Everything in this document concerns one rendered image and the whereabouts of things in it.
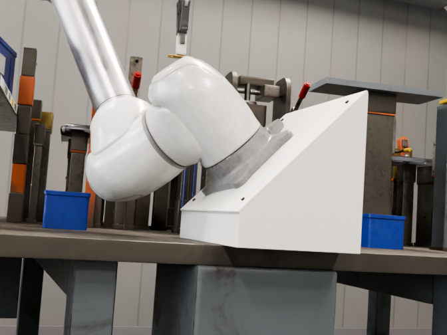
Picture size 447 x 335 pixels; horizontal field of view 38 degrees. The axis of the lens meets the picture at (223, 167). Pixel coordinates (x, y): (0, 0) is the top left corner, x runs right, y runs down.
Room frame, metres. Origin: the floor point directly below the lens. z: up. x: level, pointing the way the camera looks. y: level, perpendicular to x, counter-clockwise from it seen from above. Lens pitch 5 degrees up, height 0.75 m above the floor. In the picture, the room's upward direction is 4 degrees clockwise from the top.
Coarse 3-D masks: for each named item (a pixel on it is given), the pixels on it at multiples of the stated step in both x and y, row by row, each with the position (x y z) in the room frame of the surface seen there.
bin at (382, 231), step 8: (368, 216) 1.72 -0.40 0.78; (376, 216) 1.72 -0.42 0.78; (384, 216) 1.73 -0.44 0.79; (392, 216) 1.73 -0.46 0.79; (400, 216) 1.74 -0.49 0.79; (368, 224) 1.73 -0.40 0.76; (376, 224) 1.72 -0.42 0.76; (384, 224) 1.73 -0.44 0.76; (392, 224) 1.73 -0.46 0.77; (400, 224) 1.74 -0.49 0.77; (368, 232) 1.73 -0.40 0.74; (376, 232) 1.72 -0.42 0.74; (384, 232) 1.73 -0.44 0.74; (392, 232) 1.74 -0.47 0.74; (400, 232) 1.74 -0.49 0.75; (368, 240) 1.73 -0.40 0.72; (376, 240) 1.72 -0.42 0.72; (384, 240) 1.73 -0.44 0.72; (392, 240) 1.74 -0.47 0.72; (400, 240) 1.74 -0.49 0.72; (384, 248) 1.73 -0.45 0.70; (392, 248) 1.74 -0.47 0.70; (400, 248) 1.74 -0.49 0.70
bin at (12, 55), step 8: (0, 40) 1.56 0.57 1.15; (0, 48) 1.57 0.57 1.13; (8, 48) 1.63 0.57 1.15; (0, 56) 1.57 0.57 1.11; (8, 56) 1.65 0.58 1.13; (16, 56) 1.72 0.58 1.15; (0, 64) 1.58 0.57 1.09; (8, 64) 1.66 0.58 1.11; (0, 72) 1.59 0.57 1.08; (8, 72) 1.66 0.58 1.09; (8, 80) 1.67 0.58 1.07
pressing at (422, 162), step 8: (64, 128) 1.98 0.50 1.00; (72, 128) 1.91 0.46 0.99; (80, 128) 1.92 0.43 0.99; (88, 128) 1.92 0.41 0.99; (88, 136) 2.14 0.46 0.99; (392, 160) 2.28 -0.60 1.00; (400, 160) 2.17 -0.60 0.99; (408, 160) 2.18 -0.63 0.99; (416, 160) 2.18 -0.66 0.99; (424, 160) 2.19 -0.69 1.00
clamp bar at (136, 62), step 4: (132, 56) 1.88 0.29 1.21; (136, 56) 1.88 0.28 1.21; (132, 60) 1.88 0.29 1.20; (136, 60) 1.87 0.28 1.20; (140, 60) 1.89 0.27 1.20; (132, 64) 1.88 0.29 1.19; (136, 64) 1.89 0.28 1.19; (140, 64) 1.89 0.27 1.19; (132, 68) 1.88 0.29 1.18; (136, 68) 1.89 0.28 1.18; (140, 68) 1.89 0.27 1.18; (128, 72) 1.90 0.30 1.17; (132, 72) 1.89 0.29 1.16; (128, 76) 1.89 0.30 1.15; (132, 76) 1.89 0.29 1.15; (132, 80) 1.89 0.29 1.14
